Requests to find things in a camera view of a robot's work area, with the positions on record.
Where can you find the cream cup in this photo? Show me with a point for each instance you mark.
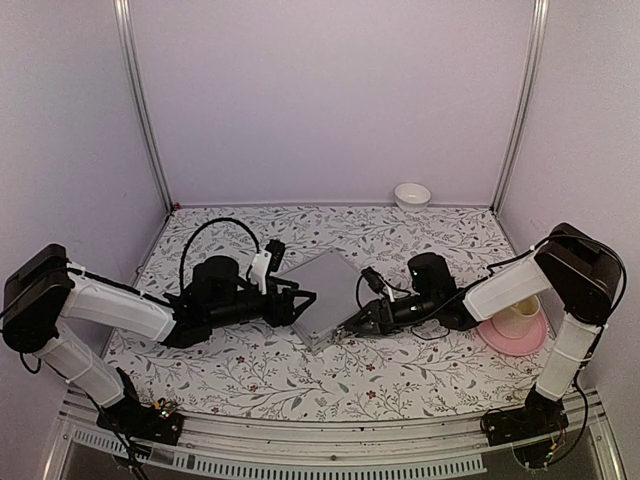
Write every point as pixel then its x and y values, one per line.
pixel 517 320

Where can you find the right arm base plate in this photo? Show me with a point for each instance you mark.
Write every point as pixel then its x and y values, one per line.
pixel 538 416

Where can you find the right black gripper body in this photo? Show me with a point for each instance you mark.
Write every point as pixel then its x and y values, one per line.
pixel 392 325

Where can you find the aluminium frame post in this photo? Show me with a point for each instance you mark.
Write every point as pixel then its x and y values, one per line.
pixel 124 24
pixel 531 67

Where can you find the left aluminium frame post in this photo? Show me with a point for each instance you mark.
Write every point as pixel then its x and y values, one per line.
pixel 124 24

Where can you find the white bowl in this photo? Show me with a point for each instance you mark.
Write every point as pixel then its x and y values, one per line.
pixel 412 197

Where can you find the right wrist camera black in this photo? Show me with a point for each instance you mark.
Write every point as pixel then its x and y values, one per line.
pixel 376 283

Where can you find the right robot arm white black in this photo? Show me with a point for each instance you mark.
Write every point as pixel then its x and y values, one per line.
pixel 589 278

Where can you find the aluminium poker case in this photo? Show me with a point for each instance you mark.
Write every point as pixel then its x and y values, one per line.
pixel 333 279

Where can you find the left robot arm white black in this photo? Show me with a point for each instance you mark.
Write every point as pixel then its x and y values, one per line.
pixel 49 288

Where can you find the right aluminium frame post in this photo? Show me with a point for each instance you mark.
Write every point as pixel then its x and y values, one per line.
pixel 531 67

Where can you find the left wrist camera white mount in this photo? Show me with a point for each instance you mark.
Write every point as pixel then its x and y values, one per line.
pixel 265 262

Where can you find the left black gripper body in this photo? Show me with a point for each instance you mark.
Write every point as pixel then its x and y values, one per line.
pixel 272 315

